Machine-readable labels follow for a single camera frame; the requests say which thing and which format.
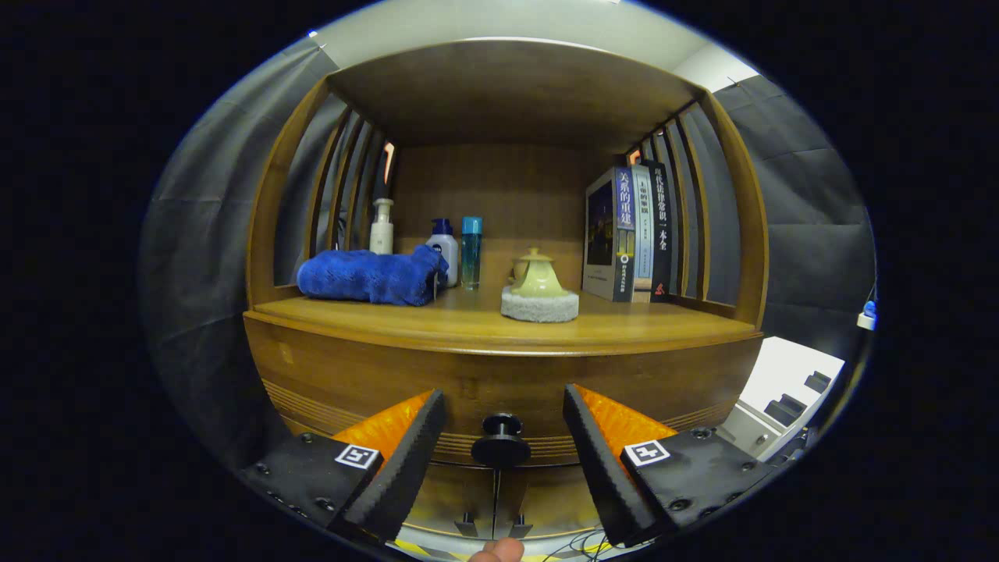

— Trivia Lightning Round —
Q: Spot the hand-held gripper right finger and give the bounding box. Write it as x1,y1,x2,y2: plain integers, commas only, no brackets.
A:
563,382,773,549

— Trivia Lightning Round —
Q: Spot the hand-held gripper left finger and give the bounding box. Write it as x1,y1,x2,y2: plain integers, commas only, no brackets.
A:
238,389,447,545

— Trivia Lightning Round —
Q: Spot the green scrub brush white pad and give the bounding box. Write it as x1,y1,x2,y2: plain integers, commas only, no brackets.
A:
500,259,581,323

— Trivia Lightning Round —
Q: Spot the wooden cabinet door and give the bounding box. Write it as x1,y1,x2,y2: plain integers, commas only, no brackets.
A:
406,466,494,539
496,466,606,539

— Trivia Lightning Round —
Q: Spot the wooden countertop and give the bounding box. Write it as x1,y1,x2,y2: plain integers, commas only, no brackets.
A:
250,285,762,356

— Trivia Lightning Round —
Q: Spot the wooden cabinet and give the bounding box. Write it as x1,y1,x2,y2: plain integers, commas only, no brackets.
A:
244,39,770,543

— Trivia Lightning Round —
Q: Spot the blue towel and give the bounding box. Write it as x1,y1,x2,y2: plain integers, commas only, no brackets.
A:
297,244,450,307

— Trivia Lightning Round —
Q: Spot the clear teal bottle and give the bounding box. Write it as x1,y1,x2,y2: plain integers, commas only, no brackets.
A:
460,216,483,291

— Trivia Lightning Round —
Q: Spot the white bottle with blue cap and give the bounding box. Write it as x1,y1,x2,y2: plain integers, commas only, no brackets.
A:
426,218,460,288

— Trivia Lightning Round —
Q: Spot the beige lidded teacup with saucer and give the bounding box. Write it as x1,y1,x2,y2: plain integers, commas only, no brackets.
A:
511,247,555,286

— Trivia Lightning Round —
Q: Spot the white pump bottle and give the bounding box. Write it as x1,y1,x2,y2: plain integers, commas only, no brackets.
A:
369,197,395,255

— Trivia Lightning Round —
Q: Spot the book with pale blue spine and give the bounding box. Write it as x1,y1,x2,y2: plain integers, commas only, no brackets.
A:
631,165,655,304

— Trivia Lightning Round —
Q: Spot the book with black spine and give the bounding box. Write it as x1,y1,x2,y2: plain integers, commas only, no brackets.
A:
649,162,674,303

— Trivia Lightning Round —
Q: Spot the black backdrop cloth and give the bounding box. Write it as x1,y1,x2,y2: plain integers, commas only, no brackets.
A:
139,35,876,469

